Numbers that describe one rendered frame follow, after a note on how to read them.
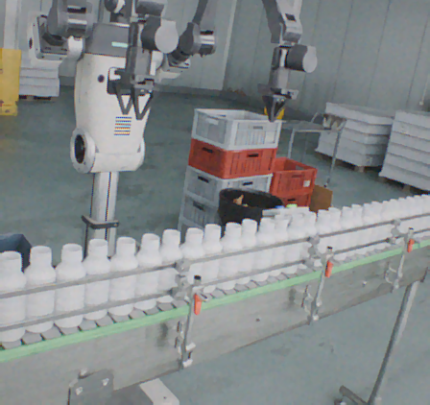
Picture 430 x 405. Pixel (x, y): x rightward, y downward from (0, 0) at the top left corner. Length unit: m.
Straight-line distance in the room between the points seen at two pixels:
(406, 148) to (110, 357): 6.96
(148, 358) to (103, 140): 0.73
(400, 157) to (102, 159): 6.52
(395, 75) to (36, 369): 11.95
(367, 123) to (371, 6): 5.57
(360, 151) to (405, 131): 0.92
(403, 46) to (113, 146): 11.29
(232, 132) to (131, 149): 1.89
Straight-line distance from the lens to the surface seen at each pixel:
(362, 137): 8.25
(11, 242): 1.56
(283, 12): 1.35
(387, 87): 12.61
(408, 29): 12.57
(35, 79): 10.54
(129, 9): 1.06
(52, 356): 1.00
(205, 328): 1.20
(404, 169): 7.74
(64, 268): 0.95
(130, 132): 1.60
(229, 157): 3.49
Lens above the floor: 1.57
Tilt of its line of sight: 16 degrees down
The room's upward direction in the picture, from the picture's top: 9 degrees clockwise
